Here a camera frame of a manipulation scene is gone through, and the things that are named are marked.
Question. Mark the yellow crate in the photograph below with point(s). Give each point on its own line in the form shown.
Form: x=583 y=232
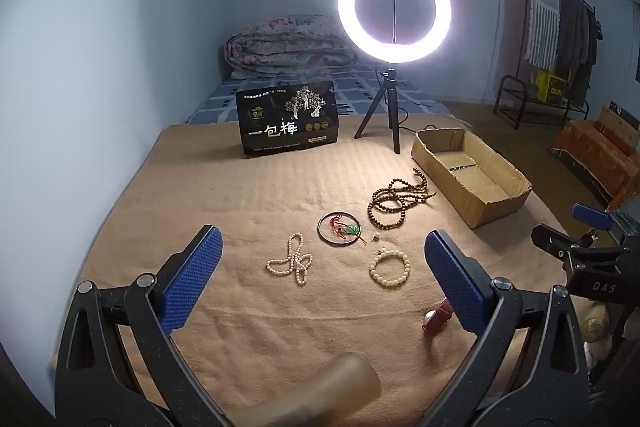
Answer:
x=550 y=86

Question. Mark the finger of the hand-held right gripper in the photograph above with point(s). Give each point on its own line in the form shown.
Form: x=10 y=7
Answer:
x=560 y=249
x=592 y=214

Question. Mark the dark hanging clothes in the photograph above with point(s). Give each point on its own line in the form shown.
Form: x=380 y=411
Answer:
x=575 y=42

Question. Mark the cardboard box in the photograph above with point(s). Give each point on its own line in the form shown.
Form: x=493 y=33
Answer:
x=480 y=187

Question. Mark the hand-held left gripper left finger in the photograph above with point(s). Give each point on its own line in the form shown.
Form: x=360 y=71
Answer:
x=192 y=277

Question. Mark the black printed box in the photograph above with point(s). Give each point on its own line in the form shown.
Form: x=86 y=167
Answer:
x=280 y=132

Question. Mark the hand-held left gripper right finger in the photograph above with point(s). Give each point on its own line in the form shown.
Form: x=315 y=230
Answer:
x=452 y=277

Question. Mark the translucent tan horn piece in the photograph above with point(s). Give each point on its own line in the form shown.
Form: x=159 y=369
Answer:
x=345 y=387

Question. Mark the orange covered bench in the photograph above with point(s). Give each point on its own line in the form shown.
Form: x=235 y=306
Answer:
x=595 y=152

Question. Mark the white striped hanging cloth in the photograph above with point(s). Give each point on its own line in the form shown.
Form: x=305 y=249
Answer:
x=542 y=17

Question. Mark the brown door panel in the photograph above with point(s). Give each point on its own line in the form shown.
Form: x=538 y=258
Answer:
x=512 y=37

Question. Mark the tan blanket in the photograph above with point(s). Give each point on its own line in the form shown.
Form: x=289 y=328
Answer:
x=225 y=187

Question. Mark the flat brown carton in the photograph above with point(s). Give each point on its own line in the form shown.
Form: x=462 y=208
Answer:
x=620 y=124

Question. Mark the blue patterned bed sheet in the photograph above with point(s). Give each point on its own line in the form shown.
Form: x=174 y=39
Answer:
x=220 y=99

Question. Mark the folded floral quilt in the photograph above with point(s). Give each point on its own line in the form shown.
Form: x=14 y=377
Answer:
x=285 y=47

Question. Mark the black tripod stand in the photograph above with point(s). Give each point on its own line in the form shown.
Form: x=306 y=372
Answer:
x=390 y=97

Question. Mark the pale yellow cloth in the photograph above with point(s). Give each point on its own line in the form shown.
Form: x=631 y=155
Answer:
x=596 y=319

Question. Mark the black metal frame stand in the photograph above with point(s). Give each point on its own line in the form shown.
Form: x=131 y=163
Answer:
x=502 y=97

